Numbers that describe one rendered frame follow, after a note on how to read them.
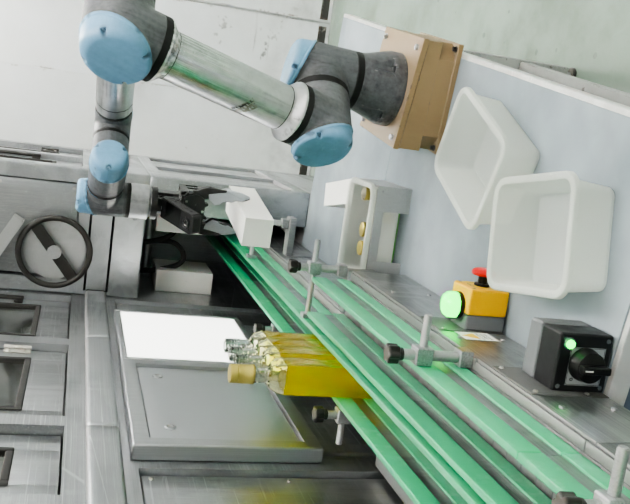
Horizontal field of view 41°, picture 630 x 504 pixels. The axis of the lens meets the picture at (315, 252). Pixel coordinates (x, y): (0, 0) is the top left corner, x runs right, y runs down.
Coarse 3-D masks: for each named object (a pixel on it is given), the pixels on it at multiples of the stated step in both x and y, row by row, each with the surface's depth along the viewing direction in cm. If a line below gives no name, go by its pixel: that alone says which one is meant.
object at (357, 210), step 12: (360, 180) 190; (348, 192) 197; (360, 192) 198; (372, 192) 182; (348, 204) 198; (360, 204) 198; (372, 204) 182; (348, 216) 198; (360, 216) 199; (372, 216) 182; (348, 228) 199; (348, 240) 199; (348, 252) 200; (348, 264) 200; (360, 264) 184
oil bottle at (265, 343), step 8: (256, 344) 163; (264, 344) 161; (272, 344) 161; (280, 344) 162; (288, 344) 163; (296, 344) 163; (304, 344) 164; (312, 344) 165; (320, 344) 166; (256, 352) 161
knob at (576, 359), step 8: (576, 352) 110; (584, 352) 109; (592, 352) 109; (576, 360) 109; (584, 360) 108; (592, 360) 109; (600, 360) 109; (568, 368) 110; (576, 368) 109; (584, 368) 107; (592, 368) 108; (600, 368) 108; (608, 368) 108; (576, 376) 109; (584, 376) 109; (592, 376) 109; (600, 376) 109
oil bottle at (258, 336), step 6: (252, 336) 168; (258, 336) 167; (264, 336) 166; (270, 336) 167; (276, 336) 168; (282, 336) 168; (288, 336) 169; (294, 336) 170; (300, 336) 170; (306, 336) 171; (312, 336) 171; (252, 342) 167
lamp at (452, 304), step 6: (444, 294) 140; (450, 294) 139; (456, 294) 139; (462, 294) 139; (444, 300) 139; (450, 300) 138; (456, 300) 138; (462, 300) 138; (444, 306) 139; (450, 306) 138; (456, 306) 138; (462, 306) 138; (444, 312) 139; (450, 312) 138; (456, 312) 138; (462, 312) 139
